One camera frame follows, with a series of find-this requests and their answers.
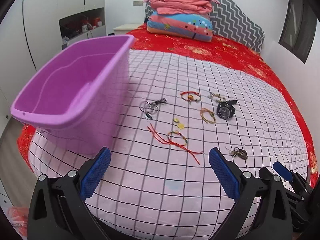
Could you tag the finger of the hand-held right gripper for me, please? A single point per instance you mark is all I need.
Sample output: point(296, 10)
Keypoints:
point(282, 171)
point(265, 173)

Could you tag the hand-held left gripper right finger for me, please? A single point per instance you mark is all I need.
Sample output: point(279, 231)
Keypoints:
point(223, 172)

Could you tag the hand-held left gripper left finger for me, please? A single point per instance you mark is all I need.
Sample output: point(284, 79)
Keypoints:
point(96, 172)

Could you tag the black wristwatch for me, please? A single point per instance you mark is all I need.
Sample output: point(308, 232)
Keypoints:
point(225, 111)

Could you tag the purple plastic bin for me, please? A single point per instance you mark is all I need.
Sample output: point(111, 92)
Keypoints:
point(62, 80)

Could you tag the pink checked blanket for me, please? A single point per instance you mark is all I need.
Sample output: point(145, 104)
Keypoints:
point(162, 192)

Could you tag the red plastic bag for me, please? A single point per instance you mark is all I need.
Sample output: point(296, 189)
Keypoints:
point(18, 217)

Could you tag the red patterned bedsheet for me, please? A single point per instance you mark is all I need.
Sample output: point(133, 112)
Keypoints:
point(225, 52)

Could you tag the dark framed window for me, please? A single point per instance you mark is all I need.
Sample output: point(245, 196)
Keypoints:
point(297, 30)

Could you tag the white nightstand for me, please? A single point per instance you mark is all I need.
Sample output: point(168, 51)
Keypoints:
point(125, 28)

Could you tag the grey zigzag headboard cushion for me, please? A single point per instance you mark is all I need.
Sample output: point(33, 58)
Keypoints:
point(232, 22)

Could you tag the colourful blue pink pillow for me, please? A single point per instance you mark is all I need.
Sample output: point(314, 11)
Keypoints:
point(175, 25)

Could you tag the folded pink quilt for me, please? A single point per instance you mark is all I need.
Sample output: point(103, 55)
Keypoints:
point(180, 5)

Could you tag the white wardrobe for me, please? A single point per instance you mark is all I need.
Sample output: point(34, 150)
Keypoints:
point(45, 5)

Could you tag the wall niche shelf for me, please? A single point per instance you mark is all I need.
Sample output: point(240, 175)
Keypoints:
point(75, 25)

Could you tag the wall switch panel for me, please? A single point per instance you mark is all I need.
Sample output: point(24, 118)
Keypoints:
point(138, 3)

